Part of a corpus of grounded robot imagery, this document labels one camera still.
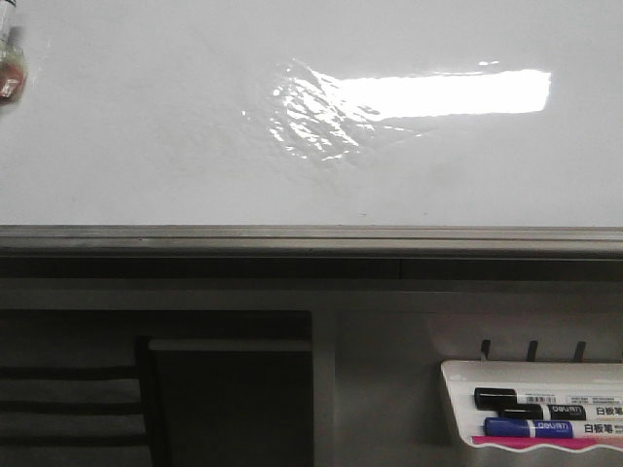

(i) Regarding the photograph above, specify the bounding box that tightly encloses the black whiteboard marker with tape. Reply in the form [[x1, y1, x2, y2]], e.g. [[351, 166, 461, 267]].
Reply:
[[1, 0, 26, 106]]

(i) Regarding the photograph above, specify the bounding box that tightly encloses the dark cabinet panel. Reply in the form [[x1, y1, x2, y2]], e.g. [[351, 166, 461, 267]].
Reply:
[[148, 340, 314, 466]]

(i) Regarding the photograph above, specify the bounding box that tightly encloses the black capped marker upper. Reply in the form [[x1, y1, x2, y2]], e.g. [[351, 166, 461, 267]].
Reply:
[[473, 387, 622, 409]]

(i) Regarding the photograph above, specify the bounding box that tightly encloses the black capped marker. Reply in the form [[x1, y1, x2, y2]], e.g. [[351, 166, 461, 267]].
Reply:
[[473, 387, 622, 409], [497, 404, 622, 421]]

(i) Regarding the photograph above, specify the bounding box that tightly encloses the white plastic marker tray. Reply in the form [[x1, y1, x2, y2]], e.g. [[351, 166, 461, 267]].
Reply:
[[441, 361, 622, 466]]

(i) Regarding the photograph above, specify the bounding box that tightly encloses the blue capped marker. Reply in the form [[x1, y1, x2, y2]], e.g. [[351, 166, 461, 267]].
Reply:
[[484, 417, 622, 439]]

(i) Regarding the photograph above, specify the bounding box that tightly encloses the black chair back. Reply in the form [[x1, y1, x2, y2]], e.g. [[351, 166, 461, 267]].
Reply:
[[1, 336, 172, 466]]

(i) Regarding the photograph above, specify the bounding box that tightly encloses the black capped marker middle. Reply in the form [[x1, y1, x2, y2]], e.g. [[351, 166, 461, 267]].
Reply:
[[497, 404, 622, 421]]

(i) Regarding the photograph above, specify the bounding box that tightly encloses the white whiteboard with aluminium frame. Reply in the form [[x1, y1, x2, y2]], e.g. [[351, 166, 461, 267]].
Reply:
[[1, 1, 622, 258]]

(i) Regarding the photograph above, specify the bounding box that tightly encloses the black wall hook left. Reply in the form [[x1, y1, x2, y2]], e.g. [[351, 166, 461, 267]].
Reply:
[[480, 340, 492, 362]]

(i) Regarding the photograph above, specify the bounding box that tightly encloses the black wall hook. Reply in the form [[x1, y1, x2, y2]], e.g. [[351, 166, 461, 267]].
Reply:
[[480, 340, 492, 362], [573, 341, 586, 363], [526, 340, 538, 362]]

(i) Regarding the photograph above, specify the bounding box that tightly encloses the black wall hook middle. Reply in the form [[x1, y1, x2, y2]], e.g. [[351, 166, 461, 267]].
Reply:
[[526, 340, 538, 362]]

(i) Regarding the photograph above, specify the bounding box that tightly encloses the black wall hook right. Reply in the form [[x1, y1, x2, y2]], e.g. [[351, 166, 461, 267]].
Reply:
[[573, 341, 586, 363]]

